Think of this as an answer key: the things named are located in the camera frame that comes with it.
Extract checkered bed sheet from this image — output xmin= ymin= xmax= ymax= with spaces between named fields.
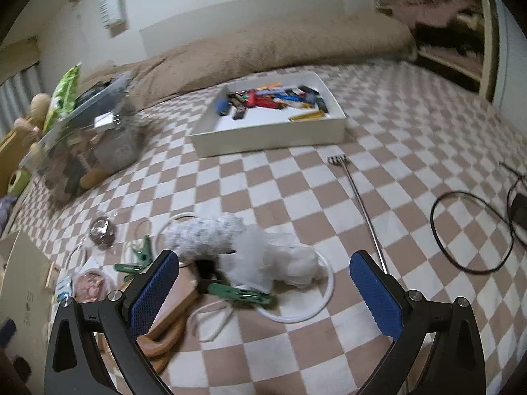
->
xmin=0 ymin=60 xmax=527 ymax=395

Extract black cable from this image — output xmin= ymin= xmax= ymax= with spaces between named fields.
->
xmin=430 ymin=160 xmax=527 ymax=275

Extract round wooden coaster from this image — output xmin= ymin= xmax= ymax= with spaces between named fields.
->
xmin=135 ymin=317 xmax=187 ymax=374

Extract purple plush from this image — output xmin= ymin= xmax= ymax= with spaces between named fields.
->
xmin=0 ymin=195 xmax=18 ymax=225

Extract white mesh sponge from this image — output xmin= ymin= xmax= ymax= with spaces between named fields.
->
xmin=217 ymin=229 xmax=320 ymax=291

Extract brown blanket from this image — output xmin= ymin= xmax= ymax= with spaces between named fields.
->
xmin=79 ymin=12 xmax=417 ymax=110

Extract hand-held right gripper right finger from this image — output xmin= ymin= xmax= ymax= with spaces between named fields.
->
xmin=350 ymin=250 xmax=487 ymax=395

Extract clear plastic bin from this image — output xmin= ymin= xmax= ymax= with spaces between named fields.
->
xmin=24 ymin=71 xmax=141 ymax=207

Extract brown fuzzy slippers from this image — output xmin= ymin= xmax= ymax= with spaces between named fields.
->
xmin=12 ymin=92 xmax=53 ymax=141

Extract avocado plush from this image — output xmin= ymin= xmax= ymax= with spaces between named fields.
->
xmin=7 ymin=170 xmax=30 ymax=197

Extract pile of lighters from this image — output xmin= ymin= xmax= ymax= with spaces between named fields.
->
xmin=215 ymin=84 xmax=331 ymax=124

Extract white sliding door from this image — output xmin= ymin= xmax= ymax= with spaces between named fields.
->
xmin=492 ymin=0 xmax=527 ymax=145

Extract black power adapter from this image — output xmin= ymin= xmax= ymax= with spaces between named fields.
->
xmin=510 ymin=193 xmax=527 ymax=224

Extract patterned white cloth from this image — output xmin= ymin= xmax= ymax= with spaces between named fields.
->
xmin=162 ymin=213 xmax=248 ymax=263

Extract grey curtain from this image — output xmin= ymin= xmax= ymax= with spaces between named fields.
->
xmin=0 ymin=67 xmax=47 ymax=133

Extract white storage box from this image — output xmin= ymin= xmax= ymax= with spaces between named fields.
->
xmin=0 ymin=229 xmax=57 ymax=381

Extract green wet wipes pack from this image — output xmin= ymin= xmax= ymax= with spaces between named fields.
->
xmin=42 ymin=62 xmax=84 ymax=133

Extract green clothespin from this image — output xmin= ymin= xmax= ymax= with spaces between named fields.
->
xmin=114 ymin=236 xmax=154 ymax=275
xmin=207 ymin=281 xmax=274 ymax=308

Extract metal item in clear bag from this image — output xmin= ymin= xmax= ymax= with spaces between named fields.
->
xmin=88 ymin=215 xmax=117 ymax=250

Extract open closet shelf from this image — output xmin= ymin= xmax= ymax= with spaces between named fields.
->
xmin=370 ymin=0 xmax=502 ymax=100

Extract pile of clothes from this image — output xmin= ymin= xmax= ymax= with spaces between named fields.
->
xmin=387 ymin=0 xmax=485 ymax=79

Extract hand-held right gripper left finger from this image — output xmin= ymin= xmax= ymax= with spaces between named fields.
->
xmin=44 ymin=249 xmax=180 ymax=395

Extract white shallow tray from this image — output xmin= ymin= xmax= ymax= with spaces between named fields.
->
xmin=188 ymin=70 xmax=347 ymax=158

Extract clear meat snack packet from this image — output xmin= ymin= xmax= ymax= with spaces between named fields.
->
xmin=73 ymin=269 xmax=117 ymax=304

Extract large white ring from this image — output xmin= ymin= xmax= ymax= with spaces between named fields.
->
xmin=254 ymin=250 xmax=336 ymax=324

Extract beige printed valance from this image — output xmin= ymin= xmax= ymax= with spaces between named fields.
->
xmin=0 ymin=36 xmax=41 ymax=75

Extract wooden bedside shelf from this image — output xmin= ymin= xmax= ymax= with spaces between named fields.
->
xmin=0 ymin=125 xmax=42 ymax=193

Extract metal back scratcher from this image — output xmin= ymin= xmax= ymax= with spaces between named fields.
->
xmin=327 ymin=154 xmax=390 ymax=275

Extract hanging paper bag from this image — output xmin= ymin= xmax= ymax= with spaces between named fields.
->
xmin=97 ymin=0 xmax=127 ymax=30

